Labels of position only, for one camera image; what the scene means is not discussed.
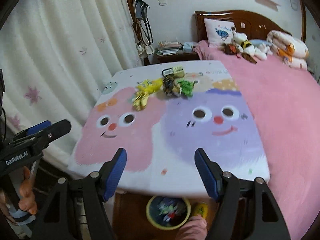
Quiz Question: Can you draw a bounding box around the yellow snack packet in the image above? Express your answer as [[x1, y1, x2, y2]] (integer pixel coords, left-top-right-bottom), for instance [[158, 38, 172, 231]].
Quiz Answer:
[[137, 78, 163, 94]]

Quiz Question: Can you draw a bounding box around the green paper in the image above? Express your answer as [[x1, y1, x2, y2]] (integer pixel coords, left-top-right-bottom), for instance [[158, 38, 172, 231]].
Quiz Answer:
[[177, 80, 196, 98]]

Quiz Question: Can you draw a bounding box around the dark patterned wrapper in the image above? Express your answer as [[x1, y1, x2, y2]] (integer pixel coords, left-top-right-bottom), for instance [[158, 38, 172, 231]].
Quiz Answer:
[[163, 76, 182, 97]]

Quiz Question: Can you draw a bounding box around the green black small box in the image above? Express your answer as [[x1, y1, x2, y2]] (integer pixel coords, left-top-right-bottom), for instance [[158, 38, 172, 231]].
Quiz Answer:
[[162, 66, 185, 78]]

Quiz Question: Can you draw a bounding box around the yellow rimmed trash bin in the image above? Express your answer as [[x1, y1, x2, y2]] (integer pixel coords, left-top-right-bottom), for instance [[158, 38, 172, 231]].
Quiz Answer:
[[145, 196, 191, 231]]

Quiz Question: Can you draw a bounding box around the person left hand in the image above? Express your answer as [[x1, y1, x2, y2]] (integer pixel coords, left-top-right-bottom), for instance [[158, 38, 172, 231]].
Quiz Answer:
[[1, 166, 37, 224]]

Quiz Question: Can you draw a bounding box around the cream floral curtain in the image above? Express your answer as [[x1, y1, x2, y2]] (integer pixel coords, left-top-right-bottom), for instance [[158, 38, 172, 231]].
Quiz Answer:
[[1, 0, 142, 170]]

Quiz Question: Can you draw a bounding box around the cartoon printed tablecloth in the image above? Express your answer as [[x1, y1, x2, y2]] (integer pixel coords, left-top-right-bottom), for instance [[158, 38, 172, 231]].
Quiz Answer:
[[68, 60, 270, 197]]

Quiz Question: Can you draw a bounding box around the pink bed sheet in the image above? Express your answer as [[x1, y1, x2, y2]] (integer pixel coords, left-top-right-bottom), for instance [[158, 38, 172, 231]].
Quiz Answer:
[[196, 41, 319, 239]]

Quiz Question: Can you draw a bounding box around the white hanging bag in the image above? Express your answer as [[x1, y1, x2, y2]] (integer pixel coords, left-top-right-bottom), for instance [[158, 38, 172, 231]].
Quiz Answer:
[[136, 41, 155, 58]]

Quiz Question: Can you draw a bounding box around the dark wooden nightstand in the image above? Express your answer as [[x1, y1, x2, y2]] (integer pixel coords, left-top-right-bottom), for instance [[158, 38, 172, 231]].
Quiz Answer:
[[152, 53, 200, 64]]

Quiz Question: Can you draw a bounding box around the stack of books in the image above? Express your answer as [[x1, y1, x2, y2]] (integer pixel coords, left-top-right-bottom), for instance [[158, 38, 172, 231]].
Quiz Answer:
[[156, 41, 182, 56]]

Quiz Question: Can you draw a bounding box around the brown plush toy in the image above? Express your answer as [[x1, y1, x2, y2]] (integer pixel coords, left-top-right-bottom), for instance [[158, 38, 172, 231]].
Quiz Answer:
[[223, 44, 257, 64]]

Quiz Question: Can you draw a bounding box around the blue white plush toy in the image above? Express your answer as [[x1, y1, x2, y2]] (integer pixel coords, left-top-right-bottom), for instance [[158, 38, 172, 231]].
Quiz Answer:
[[250, 39, 273, 55]]

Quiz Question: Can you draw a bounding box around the rolled floral quilt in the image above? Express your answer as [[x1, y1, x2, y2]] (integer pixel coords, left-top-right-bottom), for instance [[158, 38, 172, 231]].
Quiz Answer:
[[266, 30, 309, 70]]

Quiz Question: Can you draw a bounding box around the wooden coat rack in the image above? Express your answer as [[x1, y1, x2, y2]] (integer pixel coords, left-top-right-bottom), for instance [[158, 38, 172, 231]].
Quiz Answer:
[[126, 0, 153, 46]]

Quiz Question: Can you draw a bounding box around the small blue tissue box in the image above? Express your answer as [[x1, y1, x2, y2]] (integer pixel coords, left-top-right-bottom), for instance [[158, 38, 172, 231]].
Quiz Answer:
[[182, 42, 197, 54]]

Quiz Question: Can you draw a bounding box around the white cartoon pillow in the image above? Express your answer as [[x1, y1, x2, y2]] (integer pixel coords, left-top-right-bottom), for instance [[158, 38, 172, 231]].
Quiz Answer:
[[204, 18, 236, 47]]

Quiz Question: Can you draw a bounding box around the wooden headboard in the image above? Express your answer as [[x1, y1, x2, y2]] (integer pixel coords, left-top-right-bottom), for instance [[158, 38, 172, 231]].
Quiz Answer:
[[194, 10, 291, 41]]

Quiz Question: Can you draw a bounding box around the white wall switch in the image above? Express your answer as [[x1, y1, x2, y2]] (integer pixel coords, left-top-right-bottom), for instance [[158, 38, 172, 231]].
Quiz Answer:
[[158, 0, 167, 7]]

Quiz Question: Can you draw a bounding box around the pink wall shelf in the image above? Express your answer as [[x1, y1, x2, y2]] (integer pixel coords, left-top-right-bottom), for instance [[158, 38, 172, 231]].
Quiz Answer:
[[255, 0, 279, 7]]

